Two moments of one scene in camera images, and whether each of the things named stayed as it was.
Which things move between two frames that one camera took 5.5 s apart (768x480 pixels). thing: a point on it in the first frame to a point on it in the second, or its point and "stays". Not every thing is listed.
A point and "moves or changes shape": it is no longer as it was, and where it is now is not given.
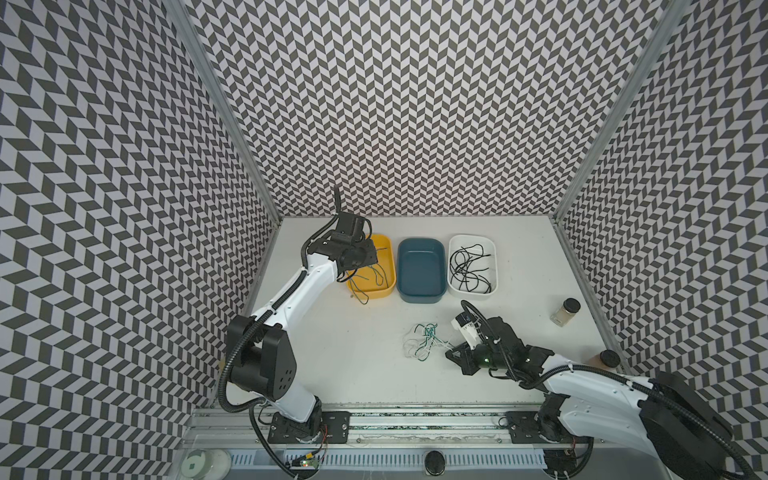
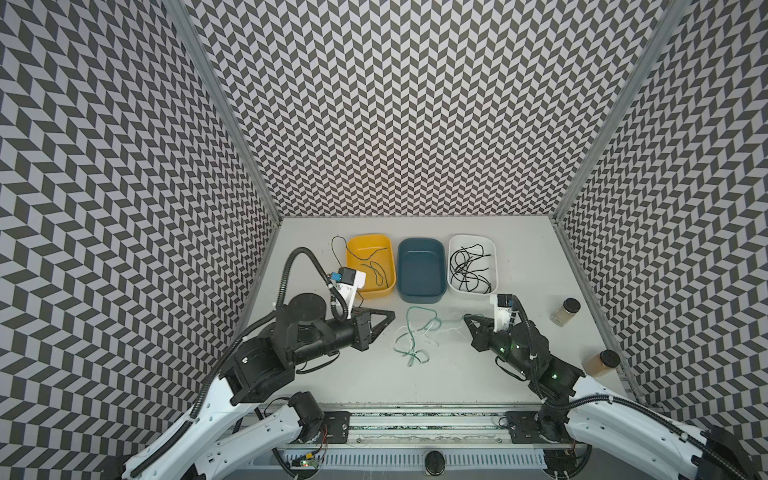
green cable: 374,269 stays
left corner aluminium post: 208,66 stays
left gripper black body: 360,255 to 363,329
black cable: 459,267 stays
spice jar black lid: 563,315 stays
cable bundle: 430,334 moves or changes shape
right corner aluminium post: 599,152 stays
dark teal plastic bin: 421,270 stays
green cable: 352,277 moves or changes shape
